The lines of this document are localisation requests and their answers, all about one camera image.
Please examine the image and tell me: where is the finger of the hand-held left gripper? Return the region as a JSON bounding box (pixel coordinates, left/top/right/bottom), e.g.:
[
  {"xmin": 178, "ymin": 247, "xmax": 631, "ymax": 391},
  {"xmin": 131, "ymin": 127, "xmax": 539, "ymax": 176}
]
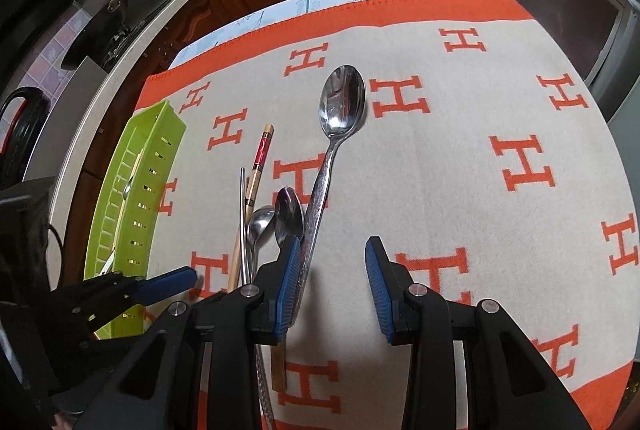
[{"xmin": 47, "ymin": 266, "xmax": 198, "ymax": 326}]

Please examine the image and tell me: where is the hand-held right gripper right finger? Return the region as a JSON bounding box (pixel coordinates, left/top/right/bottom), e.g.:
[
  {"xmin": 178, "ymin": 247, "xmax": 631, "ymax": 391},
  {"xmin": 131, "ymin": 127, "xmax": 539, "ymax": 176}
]
[{"xmin": 364, "ymin": 236, "xmax": 593, "ymax": 430}]

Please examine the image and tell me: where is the metal chopstick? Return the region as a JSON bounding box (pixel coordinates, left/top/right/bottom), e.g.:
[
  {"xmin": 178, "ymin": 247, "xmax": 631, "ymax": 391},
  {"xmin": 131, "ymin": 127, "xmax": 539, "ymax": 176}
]
[{"xmin": 239, "ymin": 166, "xmax": 250, "ymax": 288}]

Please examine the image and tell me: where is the large patterned metal spoon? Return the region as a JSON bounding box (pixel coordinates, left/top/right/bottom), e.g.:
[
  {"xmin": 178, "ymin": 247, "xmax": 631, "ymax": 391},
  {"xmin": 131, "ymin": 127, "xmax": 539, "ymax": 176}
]
[{"xmin": 254, "ymin": 64, "xmax": 368, "ymax": 430}]

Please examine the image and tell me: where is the green plastic tray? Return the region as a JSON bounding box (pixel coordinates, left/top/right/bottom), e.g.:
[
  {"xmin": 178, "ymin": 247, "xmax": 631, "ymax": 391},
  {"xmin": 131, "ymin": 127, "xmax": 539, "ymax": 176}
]
[{"xmin": 82, "ymin": 99, "xmax": 188, "ymax": 341}]

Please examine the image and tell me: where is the small metal spoon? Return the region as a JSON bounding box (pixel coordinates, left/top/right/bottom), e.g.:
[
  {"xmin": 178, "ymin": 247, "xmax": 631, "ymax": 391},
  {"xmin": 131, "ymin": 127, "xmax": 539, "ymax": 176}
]
[
  {"xmin": 274, "ymin": 186, "xmax": 306, "ymax": 251},
  {"xmin": 244, "ymin": 205, "xmax": 277, "ymax": 288}
]

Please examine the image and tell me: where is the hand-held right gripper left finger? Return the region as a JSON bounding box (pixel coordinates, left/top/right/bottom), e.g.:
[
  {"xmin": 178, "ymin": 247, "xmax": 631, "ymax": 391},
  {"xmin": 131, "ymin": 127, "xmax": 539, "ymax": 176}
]
[{"xmin": 82, "ymin": 237, "xmax": 307, "ymax": 430}]

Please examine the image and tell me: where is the orange beige lettered blanket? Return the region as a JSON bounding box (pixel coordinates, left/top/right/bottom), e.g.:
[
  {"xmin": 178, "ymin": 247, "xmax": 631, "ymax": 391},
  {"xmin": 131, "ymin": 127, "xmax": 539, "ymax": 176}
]
[{"xmin": 132, "ymin": 0, "xmax": 640, "ymax": 430}]

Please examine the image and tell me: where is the red patterned wooden chopstick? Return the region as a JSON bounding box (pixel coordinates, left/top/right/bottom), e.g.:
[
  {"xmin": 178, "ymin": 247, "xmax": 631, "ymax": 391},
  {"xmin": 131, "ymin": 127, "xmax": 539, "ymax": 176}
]
[{"xmin": 227, "ymin": 123, "xmax": 276, "ymax": 291}]

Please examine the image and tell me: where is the light wooden chopstick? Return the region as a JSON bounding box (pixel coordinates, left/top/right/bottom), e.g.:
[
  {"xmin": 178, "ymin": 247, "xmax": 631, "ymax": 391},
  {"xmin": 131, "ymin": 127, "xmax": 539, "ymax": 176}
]
[{"xmin": 270, "ymin": 342, "xmax": 288, "ymax": 392}]

